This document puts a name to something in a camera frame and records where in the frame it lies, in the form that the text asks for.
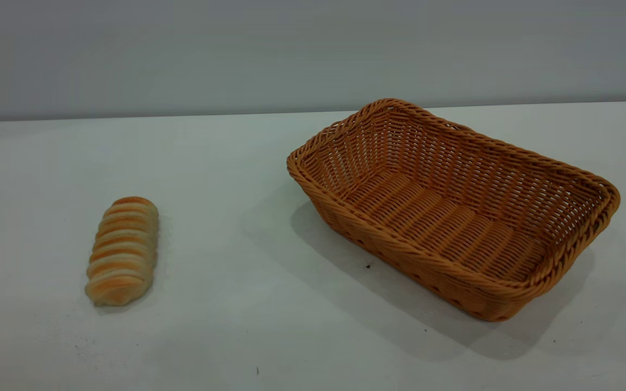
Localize yellow woven wicker basket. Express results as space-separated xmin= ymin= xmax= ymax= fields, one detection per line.
xmin=286 ymin=98 xmax=621 ymax=322

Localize striped long bread roll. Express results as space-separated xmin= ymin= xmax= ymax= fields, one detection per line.
xmin=84 ymin=196 xmax=160 ymax=307

